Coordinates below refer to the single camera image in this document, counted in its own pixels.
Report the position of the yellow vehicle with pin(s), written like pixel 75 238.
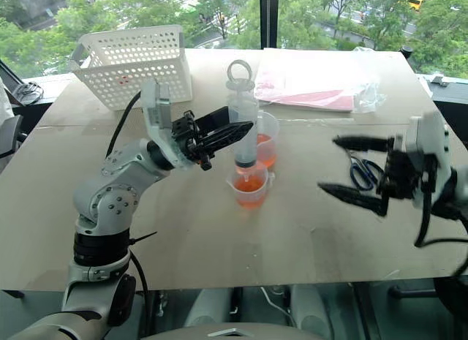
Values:
pixel 414 2

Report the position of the clear cup with red liquid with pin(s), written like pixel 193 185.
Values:
pixel 268 142
pixel 250 190

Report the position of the clear crumpled plastic bag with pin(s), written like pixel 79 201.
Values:
pixel 367 95

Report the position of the grey robot torso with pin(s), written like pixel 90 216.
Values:
pixel 234 332

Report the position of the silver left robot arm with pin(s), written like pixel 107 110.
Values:
pixel 106 193

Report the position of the clear bag with red contents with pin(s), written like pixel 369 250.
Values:
pixel 307 84

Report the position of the black window frame post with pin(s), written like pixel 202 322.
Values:
pixel 268 18

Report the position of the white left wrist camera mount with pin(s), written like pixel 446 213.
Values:
pixel 155 109

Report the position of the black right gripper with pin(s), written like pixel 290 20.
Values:
pixel 406 175

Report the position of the grey rounded robot leg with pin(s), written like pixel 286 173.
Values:
pixel 311 310
pixel 210 307

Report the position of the small grey black device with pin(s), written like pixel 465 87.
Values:
pixel 438 81

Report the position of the small black knob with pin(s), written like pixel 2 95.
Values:
pixel 407 52

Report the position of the white perforated plastic basket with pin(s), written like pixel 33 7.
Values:
pixel 135 66

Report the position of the large clear plastic syringe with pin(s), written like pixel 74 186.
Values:
pixel 242 109

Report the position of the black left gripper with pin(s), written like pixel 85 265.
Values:
pixel 186 135

